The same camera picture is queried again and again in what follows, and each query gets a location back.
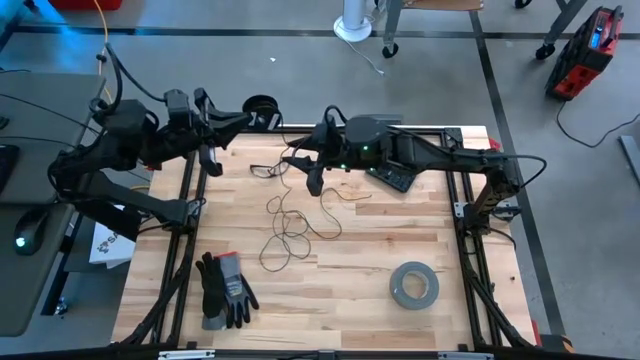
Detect black keyboard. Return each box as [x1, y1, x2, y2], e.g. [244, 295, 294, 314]
[0, 143, 21, 196]

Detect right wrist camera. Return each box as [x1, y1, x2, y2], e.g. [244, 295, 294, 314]
[310, 122, 337, 151]

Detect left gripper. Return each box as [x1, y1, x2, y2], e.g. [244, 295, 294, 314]
[159, 87, 251, 177]

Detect silver metal bracket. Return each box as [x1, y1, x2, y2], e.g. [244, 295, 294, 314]
[158, 349, 216, 360]
[437, 352, 495, 360]

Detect white floor cable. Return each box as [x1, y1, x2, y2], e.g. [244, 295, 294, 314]
[343, 38, 386, 77]

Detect black floor cable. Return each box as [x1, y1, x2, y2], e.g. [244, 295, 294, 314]
[555, 99, 640, 150]

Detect wooden top rolling workbench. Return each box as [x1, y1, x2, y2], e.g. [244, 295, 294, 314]
[374, 0, 590, 61]

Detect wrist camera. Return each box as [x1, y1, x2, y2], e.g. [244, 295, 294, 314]
[310, 122, 337, 151]
[163, 88, 194, 129]

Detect grey duct tape roll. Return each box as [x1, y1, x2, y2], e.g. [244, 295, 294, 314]
[388, 260, 441, 311]

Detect black palm work glove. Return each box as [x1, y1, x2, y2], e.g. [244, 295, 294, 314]
[194, 251, 229, 331]

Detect black computer mouse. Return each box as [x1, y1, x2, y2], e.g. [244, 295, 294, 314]
[12, 207, 51, 257]

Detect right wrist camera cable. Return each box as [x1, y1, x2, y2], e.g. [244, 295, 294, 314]
[287, 103, 351, 174]

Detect white pole base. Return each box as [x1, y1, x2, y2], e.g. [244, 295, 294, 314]
[333, 0, 374, 44]

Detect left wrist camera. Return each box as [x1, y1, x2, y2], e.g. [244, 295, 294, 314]
[163, 88, 194, 129]

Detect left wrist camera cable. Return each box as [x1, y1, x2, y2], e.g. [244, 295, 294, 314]
[88, 42, 169, 119]

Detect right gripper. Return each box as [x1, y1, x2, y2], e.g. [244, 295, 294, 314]
[282, 127, 352, 197]

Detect black cord spool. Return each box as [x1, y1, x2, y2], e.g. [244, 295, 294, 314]
[241, 93, 281, 132]

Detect grey office desk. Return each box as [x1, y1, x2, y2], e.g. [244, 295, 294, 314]
[0, 72, 107, 339]

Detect orange black corner block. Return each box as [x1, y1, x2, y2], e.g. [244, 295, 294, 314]
[541, 333, 575, 354]

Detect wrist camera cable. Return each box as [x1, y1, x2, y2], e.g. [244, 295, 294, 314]
[88, 42, 169, 119]
[287, 103, 351, 174]

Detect yellow extension cable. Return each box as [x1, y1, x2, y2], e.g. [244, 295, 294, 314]
[92, 0, 151, 194]

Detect grey metal bar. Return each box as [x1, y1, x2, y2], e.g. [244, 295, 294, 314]
[618, 134, 640, 187]

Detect black keypad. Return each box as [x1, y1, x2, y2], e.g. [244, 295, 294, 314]
[363, 160, 420, 195]

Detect grey work glove red cuff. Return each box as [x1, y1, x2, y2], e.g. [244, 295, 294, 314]
[214, 250, 261, 330]

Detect white paper box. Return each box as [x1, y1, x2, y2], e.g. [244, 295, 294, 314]
[88, 222, 137, 270]

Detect red black tool case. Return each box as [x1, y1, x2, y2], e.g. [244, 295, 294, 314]
[544, 4, 625, 103]

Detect thin black cord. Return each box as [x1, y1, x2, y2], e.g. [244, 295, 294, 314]
[257, 112, 374, 274]

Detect red storage bin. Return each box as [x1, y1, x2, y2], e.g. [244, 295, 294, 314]
[48, 0, 124, 12]

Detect clear safety glasses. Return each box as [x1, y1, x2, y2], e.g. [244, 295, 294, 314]
[248, 155, 293, 180]

